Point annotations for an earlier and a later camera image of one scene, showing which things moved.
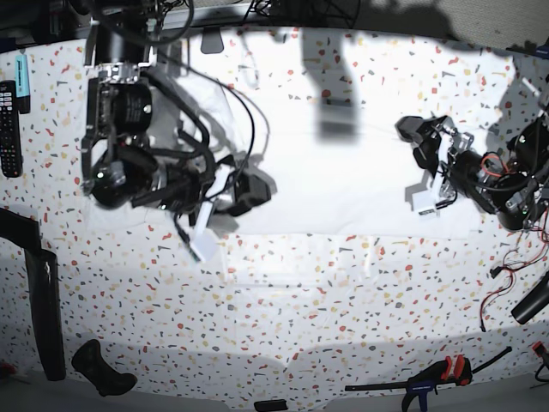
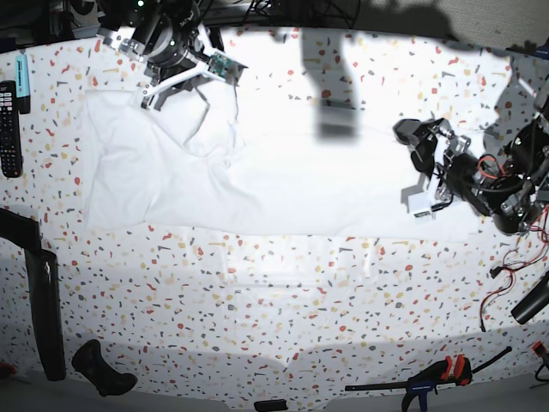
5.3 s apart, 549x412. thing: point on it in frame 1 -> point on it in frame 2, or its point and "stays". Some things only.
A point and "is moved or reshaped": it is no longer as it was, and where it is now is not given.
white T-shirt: x=330 y=147 is moved or reshaped
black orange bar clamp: x=458 y=371 stays
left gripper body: x=231 y=190 -> x=176 y=61
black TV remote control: x=11 y=156 stays
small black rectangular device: x=270 y=405 stays
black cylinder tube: x=533 y=303 stays
